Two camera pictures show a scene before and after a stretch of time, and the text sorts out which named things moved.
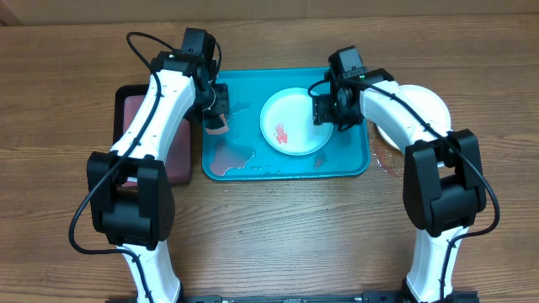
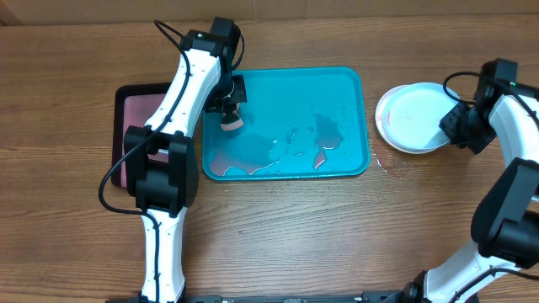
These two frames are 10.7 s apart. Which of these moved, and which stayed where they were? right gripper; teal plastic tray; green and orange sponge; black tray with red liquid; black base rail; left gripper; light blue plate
Moved: right gripper; light blue plate; green and orange sponge; left gripper
Stayed: black base rail; black tray with red liquid; teal plastic tray
